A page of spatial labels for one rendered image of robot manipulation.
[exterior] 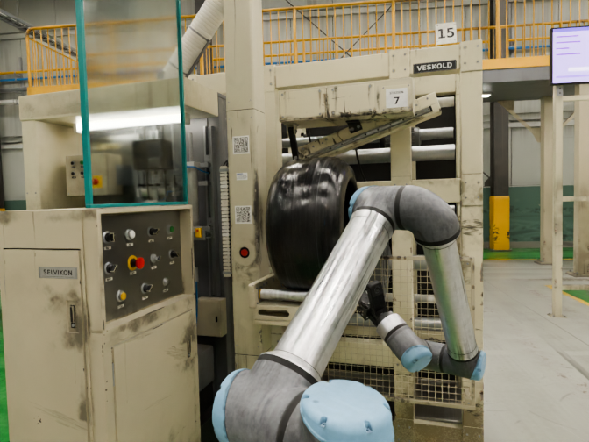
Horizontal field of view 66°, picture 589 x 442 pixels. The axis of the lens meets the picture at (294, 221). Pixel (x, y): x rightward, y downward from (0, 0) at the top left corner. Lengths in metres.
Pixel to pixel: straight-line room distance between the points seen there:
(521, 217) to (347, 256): 10.51
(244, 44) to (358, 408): 1.55
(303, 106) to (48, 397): 1.49
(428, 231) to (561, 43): 4.37
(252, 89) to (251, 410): 1.37
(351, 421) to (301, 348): 0.23
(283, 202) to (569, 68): 4.12
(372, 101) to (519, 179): 9.62
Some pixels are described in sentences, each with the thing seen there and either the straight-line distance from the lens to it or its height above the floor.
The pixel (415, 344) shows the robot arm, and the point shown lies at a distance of 1.44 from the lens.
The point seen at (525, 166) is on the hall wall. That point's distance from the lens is 11.59.
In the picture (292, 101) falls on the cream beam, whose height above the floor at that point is 1.73.
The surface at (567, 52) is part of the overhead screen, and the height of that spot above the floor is 2.63.
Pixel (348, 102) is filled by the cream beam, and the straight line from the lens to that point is 2.07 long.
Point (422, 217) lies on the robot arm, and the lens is 1.14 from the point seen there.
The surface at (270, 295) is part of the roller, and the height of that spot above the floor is 0.90.
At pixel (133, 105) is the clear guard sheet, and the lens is 1.68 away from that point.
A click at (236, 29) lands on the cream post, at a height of 1.98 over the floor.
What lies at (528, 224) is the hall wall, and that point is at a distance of 11.54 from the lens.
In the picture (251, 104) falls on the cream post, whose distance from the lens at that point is 1.92.
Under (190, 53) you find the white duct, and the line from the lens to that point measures 2.45.
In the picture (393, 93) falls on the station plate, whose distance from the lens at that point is 2.05.
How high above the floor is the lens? 1.29
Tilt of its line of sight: 3 degrees down
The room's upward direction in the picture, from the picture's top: 1 degrees counter-clockwise
